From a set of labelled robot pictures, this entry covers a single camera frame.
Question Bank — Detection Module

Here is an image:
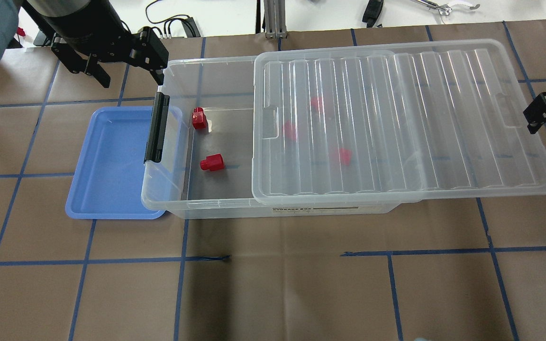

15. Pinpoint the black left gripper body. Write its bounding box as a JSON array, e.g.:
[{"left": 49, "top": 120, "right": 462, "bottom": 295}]
[{"left": 51, "top": 27, "right": 169, "bottom": 76}]

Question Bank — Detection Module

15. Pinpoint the clear plastic box lid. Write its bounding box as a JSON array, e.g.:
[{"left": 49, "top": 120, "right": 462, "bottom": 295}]
[{"left": 251, "top": 39, "right": 546, "bottom": 206}]

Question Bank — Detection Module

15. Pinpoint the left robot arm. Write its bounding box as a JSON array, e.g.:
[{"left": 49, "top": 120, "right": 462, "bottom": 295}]
[{"left": 0, "top": 0, "right": 169, "bottom": 88}]

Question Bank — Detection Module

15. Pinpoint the blue plastic tray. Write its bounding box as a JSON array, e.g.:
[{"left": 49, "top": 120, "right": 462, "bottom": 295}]
[{"left": 65, "top": 106, "right": 189, "bottom": 219}]

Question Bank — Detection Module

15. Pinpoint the clear plastic storage box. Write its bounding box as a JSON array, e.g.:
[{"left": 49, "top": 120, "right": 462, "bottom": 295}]
[{"left": 156, "top": 56, "right": 397, "bottom": 219}]

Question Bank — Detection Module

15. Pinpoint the black power adapter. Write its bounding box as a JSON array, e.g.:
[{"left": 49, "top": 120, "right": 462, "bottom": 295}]
[{"left": 182, "top": 17, "right": 201, "bottom": 37}]

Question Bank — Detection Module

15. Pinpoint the black box latch handle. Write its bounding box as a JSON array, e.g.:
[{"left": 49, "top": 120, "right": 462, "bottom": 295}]
[{"left": 144, "top": 91, "right": 170, "bottom": 163}]

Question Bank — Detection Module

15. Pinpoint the aluminium frame post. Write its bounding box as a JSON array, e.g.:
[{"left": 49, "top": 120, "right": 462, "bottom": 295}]
[{"left": 261, "top": 0, "right": 287, "bottom": 39}]

